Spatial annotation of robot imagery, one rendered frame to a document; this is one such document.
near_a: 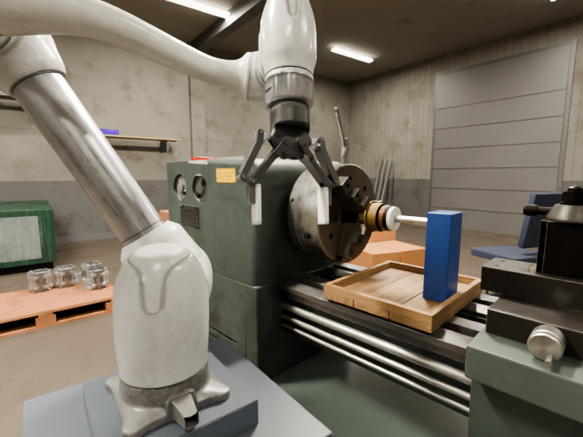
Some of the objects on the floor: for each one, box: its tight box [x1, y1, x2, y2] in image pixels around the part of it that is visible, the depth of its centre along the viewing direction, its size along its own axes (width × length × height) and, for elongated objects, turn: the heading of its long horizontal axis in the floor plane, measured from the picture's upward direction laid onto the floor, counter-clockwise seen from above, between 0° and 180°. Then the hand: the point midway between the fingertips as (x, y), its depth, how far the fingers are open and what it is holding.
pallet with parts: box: [0, 261, 114, 338], centre depth 290 cm, size 115×80×32 cm
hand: (291, 218), depth 61 cm, fingers open, 13 cm apart
